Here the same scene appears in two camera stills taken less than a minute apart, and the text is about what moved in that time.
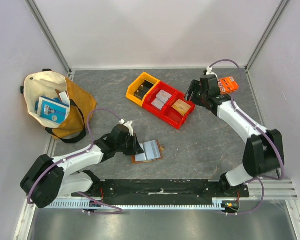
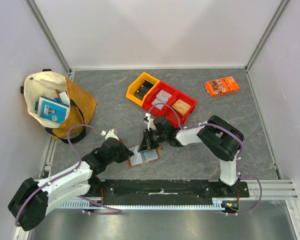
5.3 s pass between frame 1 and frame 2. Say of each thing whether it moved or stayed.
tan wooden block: stayed
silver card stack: stayed
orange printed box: stayed
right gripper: moved
